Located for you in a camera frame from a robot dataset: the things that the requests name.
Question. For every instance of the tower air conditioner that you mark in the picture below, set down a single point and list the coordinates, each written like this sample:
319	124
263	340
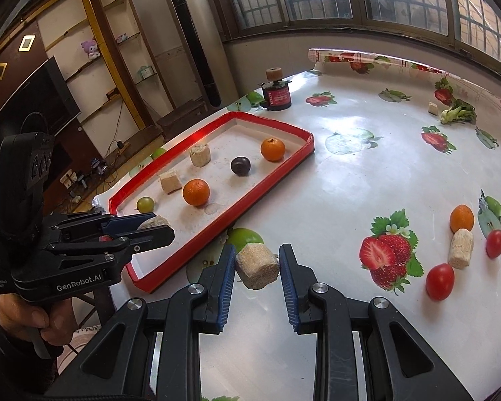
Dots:
196	37

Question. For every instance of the beige corn cob piece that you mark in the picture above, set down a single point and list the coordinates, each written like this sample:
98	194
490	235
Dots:
200	155
256	267
154	221
460	249

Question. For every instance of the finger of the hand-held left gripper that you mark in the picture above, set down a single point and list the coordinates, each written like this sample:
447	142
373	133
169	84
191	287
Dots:
158	236
123	223

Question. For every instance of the person's left hand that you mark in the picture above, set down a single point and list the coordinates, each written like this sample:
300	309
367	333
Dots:
25	313

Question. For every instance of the orange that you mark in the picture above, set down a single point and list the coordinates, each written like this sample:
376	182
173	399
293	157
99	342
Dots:
461	218
196	192
272	149

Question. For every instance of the black television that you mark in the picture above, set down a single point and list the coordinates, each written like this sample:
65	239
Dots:
29	108

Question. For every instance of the green leafy vegetable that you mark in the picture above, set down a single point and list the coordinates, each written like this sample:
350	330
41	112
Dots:
457	115

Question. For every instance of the fruit print tablecloth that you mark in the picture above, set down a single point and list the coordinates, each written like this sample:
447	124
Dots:
338	200

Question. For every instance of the purple plush toy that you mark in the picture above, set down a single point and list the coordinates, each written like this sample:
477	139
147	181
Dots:
89	49

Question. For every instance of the dark jar with cork lid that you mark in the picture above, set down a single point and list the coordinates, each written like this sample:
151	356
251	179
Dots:
277	94

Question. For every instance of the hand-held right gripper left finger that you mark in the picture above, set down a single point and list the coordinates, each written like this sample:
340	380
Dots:
222	292

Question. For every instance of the green grape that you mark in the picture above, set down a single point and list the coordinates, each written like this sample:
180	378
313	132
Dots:
145	204

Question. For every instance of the red rimmed white tray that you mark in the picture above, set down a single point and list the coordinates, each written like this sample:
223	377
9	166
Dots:
250	133

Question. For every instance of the wooden low cabinet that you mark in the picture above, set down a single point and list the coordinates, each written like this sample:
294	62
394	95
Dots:
181	119

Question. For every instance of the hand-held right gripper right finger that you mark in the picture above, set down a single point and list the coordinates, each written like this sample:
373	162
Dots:
290	292

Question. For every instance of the wooden wall shelf unit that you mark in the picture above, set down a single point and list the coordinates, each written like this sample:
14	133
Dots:
108	41

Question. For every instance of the red cherry tomato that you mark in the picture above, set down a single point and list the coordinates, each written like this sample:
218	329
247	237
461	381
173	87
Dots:
440	282
495	244

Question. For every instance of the small beige cube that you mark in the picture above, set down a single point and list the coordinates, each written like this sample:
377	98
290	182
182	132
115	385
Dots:
433	108

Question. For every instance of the person's left forearm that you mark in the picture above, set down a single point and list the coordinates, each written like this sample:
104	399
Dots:
12	363

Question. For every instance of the dark plum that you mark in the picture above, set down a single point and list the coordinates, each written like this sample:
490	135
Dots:
240	166

